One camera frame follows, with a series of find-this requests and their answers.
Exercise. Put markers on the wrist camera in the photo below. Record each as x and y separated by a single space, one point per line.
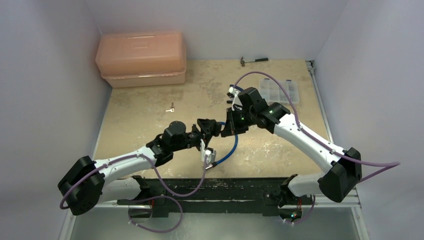
235 102
208 154

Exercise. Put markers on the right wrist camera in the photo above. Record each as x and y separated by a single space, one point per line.
235 102

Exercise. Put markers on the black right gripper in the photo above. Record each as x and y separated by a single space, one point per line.
234 120

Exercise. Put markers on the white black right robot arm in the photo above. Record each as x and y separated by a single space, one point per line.
278 120

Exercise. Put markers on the blue handled pliers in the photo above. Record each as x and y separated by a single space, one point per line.
233 91

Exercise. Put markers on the orange plastic toolbox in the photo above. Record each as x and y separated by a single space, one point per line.
141 59

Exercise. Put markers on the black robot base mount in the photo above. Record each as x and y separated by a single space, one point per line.
249 195

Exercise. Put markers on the aluminium frame rail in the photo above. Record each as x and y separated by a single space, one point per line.
344 175

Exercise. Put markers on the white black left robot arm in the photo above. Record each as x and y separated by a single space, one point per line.
89 182

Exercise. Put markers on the small silver keys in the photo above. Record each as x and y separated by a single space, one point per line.
171 108

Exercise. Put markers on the small black handled hammer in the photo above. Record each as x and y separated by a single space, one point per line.
243 61

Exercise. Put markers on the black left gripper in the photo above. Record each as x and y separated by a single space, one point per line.
207 126

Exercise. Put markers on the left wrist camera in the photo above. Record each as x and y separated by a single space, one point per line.
208 154

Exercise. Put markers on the blue cable lock loop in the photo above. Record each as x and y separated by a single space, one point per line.
227 156

